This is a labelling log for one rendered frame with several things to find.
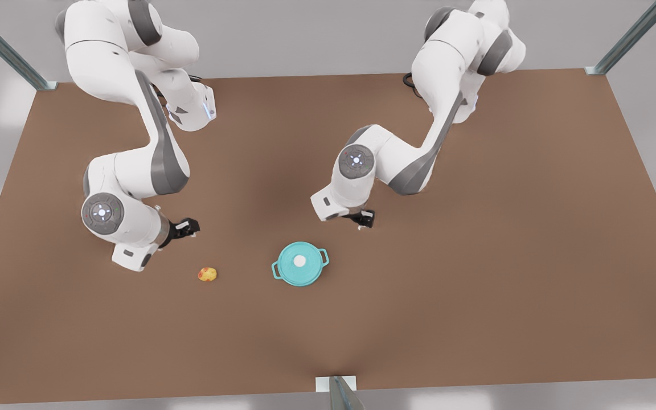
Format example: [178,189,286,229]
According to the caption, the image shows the teal pot lid white knob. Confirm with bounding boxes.
[278,241,323,284]

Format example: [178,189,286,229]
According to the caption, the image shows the teal pot with handles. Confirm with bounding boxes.
[272,241,330,287]

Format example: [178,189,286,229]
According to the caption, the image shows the black cable loop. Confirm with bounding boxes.
[403,72,427,98]

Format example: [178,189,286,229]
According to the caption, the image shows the silver frame post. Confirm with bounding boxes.
[315,376,365,410]
[0,5,58,92]
[585,0,656,76]

